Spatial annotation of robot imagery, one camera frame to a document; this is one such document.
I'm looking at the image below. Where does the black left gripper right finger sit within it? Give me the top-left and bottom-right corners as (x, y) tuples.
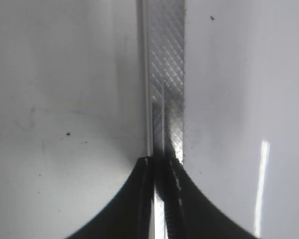
(155, 150), (254, 239)

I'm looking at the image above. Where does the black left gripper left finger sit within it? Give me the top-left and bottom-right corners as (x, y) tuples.
(69, 156), (154, 239)

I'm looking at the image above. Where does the white framed whiteboard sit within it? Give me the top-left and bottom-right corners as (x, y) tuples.
(138, 0), (299, 239)

